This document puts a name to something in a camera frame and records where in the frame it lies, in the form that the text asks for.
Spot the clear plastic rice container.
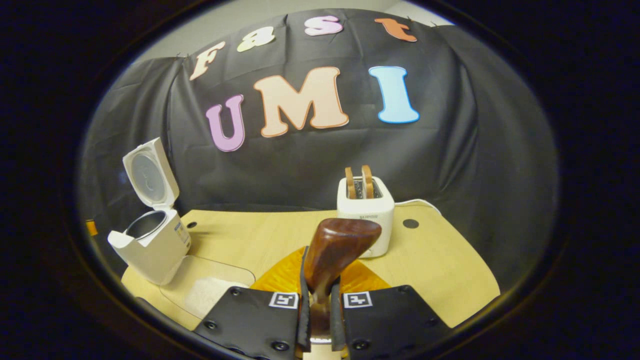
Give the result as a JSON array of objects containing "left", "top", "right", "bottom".
[{"left": 159, "top": 255, "right": 257, "bottom": 321}]

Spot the white toaster power cable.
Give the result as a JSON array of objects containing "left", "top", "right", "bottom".
[{"left": 394, "top": 198, "right": 443, "bottom": 216}]

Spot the black backdrop cloth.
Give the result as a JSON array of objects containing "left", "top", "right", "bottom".
[{"left": 77, "top": 9, "right": 558, "bottom": 291}]

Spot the white toaster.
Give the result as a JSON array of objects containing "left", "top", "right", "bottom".
[{"left": 336, "top": 176, "right": 396, "bottom": 259}]

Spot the white rice cooker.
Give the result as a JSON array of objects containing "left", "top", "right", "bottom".
[{"left": 107, "top": 137, "right": 192, "bottom": 286}]

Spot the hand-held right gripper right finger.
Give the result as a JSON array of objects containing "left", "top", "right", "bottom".
[{"left": 330, "top": 272, "right": 453, "bottom": 360}]

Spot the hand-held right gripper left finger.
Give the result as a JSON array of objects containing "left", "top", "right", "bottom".
[{"left": 192, "top": 245, "right": 312, "bottom": 360}]

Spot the brown wooden spoon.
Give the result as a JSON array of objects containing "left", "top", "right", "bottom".
[{"left": 303, "top": 218, "right": 383, "bottom": 336}]

